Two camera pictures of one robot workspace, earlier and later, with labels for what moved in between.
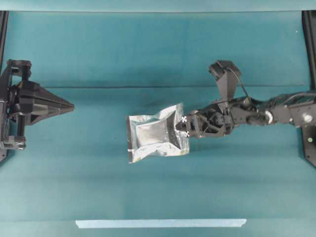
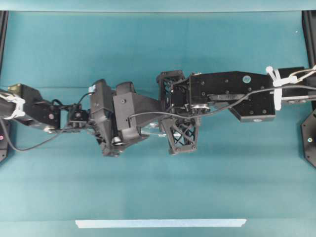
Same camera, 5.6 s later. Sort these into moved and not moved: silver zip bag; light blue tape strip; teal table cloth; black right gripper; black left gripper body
Moved: silver zip bag; black left gripper body; black right gripper
Not moved: teal table cloth; light blue tape strip
